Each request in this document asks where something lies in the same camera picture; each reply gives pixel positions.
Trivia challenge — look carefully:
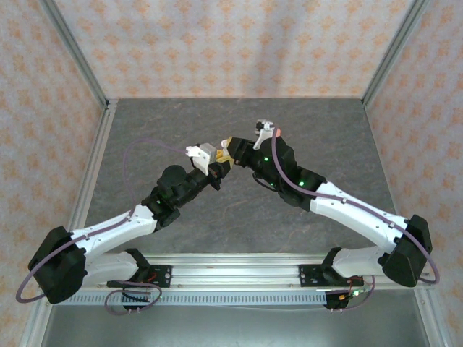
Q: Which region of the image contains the aluminium frame post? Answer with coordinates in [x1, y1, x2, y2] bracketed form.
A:
[361, 0, 432, 106]
[38, 0, 110, 106]

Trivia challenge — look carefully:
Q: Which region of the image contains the grey metal lower panel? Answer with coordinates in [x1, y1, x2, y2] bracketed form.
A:
[39, 305, 430, 347]

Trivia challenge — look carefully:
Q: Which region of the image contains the grey slotted cable duct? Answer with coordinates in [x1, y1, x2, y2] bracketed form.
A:
[54, 291, 328, 307]

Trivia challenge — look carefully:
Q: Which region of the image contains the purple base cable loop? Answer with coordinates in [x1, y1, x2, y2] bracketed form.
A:
[104, 280, 163, 316]
[331, 274, 378, 312]

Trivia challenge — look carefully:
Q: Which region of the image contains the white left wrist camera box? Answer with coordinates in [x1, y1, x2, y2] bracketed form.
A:
[185, 142, 218, 177]

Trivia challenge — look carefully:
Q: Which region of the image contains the aluminium mounting rail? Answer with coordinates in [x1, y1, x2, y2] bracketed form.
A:
[38, 252, 434, 291]

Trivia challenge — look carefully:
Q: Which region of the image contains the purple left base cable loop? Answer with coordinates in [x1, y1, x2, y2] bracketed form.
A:
[104, 280, 163, 316]

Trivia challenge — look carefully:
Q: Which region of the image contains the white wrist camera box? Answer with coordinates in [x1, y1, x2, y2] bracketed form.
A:
[185, 142, 218, 177]
[252, 119, 277, 151]

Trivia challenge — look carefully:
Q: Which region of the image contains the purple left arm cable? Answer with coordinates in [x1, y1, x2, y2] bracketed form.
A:
[14, 138, 190, 304]

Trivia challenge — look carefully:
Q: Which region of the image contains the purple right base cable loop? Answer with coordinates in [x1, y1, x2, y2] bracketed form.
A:
[331, 274, 378, 312]

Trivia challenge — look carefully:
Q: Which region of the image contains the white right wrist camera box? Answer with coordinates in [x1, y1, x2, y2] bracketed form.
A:
[252, 119, 277, 151]

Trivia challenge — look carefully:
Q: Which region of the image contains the aluminium side rail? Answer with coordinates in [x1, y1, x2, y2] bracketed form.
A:
[54, 99, 119, 254]

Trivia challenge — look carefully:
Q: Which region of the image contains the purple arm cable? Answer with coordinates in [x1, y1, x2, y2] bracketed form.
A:
[14, 138, 190, 304]
[271, 126, 441, 284]

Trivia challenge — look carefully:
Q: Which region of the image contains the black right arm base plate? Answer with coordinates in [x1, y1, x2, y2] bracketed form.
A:
[298, 262, 365, 288]

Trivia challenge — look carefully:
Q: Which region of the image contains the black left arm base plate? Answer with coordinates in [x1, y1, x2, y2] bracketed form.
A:
[106, 265, 172, 289]

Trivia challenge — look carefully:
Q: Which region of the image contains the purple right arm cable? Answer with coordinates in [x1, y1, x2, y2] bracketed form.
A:
[271, 126, 441, 284]

